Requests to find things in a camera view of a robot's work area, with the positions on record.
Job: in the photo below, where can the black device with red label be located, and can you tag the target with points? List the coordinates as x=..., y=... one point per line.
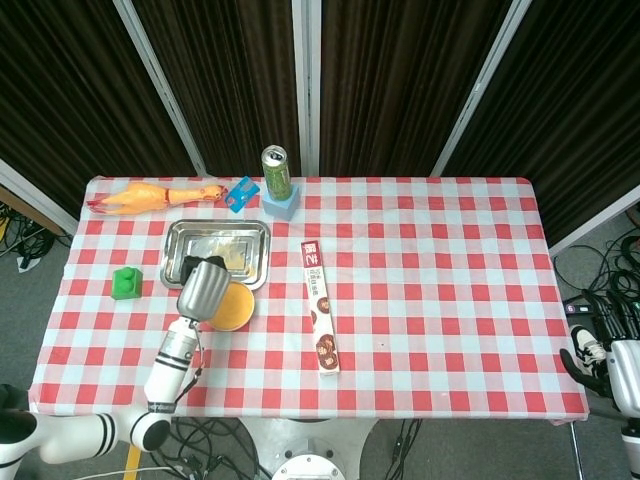
x=577, y=306

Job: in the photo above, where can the blue foam cube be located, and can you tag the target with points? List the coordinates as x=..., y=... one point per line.
x=280, y=207

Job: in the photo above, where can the green toy brick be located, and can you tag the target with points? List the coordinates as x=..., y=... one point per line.
x=126, y=285

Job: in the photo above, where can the blue card package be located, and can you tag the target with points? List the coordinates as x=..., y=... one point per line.
x=242, y=192

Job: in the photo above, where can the long baking paper box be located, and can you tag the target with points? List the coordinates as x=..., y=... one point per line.
x=320, y=310

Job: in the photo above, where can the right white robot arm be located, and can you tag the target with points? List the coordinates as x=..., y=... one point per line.
x=631, y=445

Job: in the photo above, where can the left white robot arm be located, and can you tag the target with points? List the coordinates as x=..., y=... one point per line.
x=170, y=360

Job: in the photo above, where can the beige bowl of orange powder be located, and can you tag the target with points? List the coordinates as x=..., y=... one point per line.
x=237, y=305

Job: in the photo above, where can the green drink can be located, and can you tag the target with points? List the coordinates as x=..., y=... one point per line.
x=276, y=175

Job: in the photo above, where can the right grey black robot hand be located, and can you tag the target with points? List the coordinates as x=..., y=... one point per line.
x=625, y=370

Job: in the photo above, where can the rectangular steel tray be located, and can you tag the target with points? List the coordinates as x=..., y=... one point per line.
x=215, y=235

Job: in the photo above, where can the red white checkered tablecloth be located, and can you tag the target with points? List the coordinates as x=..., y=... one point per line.
x=425, y=310

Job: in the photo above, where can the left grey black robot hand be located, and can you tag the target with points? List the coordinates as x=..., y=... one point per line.
x=202, y=292

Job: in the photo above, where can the white partition post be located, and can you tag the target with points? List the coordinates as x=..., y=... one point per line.
x=306, y=90
x=160, y=90
x=35, y=197
x=595, y=220
x=480, y=90

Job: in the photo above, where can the black white sneaker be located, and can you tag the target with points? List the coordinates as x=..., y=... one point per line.
x=590, y=347

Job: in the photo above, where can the grey round robot base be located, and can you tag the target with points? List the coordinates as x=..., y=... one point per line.
x=310, y=450

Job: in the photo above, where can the yellow rubber chicken toy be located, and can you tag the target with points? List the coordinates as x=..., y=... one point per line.
x=140, y=197

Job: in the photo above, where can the metal table leg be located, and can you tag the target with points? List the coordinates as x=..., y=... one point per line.
x=577, y=450

